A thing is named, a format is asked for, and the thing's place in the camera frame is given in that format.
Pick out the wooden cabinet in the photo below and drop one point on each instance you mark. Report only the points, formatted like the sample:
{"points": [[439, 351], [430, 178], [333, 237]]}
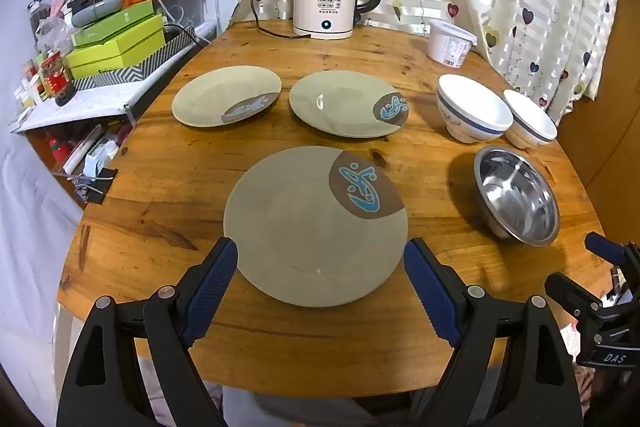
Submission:
{"points": [[615, 132]]}

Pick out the grey pouch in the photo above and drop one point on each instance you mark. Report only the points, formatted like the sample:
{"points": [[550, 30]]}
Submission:
{"points": [[97, 11]]}

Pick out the stainless steel bowl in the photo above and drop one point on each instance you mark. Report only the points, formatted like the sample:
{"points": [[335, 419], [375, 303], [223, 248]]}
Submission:
{"points": [[515, 197]]}

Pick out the person's grey clothing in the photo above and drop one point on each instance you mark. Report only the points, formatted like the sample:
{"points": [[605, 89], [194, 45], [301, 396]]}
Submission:
{"points": [[300, 412]]}

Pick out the white plastic tub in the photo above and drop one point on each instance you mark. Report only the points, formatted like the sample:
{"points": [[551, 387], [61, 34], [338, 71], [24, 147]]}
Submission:
{"points": [[447, 44]]}

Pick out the black binder clip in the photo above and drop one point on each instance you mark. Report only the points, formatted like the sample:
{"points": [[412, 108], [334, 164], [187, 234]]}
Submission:
{"points": [[97, 189]]}

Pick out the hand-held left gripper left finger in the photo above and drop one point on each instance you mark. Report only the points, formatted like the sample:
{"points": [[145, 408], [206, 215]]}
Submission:
{"points": [[212, 292]]}

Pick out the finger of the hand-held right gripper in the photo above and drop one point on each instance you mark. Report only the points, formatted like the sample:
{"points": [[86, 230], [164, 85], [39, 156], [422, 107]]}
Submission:
{"points": [[602, 249], [570, 292]]}

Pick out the white bowl blue stripe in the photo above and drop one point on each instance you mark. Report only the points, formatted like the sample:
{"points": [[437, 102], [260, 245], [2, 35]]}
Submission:
{"points": [[470, 102], [530, 117]]}

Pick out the flat green box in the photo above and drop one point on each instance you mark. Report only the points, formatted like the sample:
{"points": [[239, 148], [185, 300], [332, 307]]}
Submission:
{"points": [[115, 22]]}

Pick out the white shelf board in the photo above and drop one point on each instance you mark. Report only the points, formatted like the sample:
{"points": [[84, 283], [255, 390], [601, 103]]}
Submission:
{"points": [[100, 99]]}

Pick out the red figure jar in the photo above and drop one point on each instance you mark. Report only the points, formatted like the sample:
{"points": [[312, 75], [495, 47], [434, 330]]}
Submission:
{"points": [[55, 77]]}

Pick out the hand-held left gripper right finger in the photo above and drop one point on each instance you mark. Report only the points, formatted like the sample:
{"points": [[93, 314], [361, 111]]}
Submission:
{"points": [[432, 292]]}

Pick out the thick green box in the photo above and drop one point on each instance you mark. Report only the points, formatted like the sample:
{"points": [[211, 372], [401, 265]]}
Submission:
{"points": [[120, 49]]}

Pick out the zigzag patterned box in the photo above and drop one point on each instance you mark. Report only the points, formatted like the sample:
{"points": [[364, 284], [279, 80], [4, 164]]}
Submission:
{"points": [[125, 74]]}

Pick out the grey-green plate brown patch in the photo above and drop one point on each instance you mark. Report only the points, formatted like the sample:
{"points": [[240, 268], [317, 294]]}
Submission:
{"points": [[215, 97], [300, 227], [335, 104]]}

